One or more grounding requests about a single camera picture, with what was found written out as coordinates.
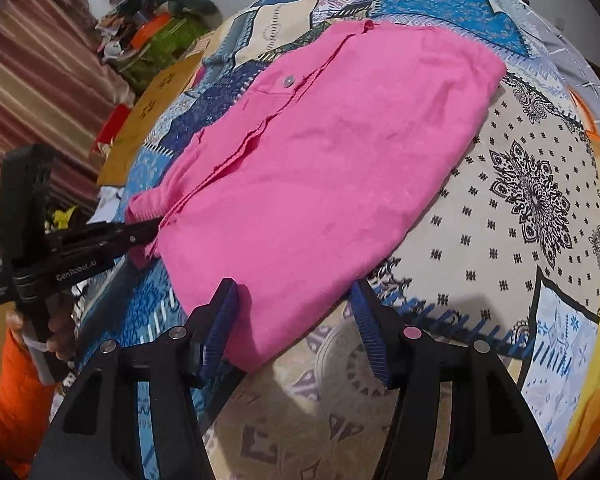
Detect grey checked bed sheet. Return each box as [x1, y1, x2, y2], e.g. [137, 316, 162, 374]
[495, 0, 600, 136]

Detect red box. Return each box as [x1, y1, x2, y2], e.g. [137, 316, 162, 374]
[90, 104, 132, 153]

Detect striped red curtain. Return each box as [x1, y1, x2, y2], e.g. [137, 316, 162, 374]
[0, 0, 134, 210]

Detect orange sleeve forearm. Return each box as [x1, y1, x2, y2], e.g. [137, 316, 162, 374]
[0, 332, 55, 479]

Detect pink button-up shirt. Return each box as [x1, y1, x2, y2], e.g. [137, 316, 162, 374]
[124, 20, 506, 372]

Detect person's left hand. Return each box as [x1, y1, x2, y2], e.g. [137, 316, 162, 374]
[5, 292, 76, 361]

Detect orange box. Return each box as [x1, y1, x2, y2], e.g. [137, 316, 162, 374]
[130, 13, 172, 50]

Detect green patterned storage bag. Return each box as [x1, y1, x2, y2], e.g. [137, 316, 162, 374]
[116, 14, 210, 96]

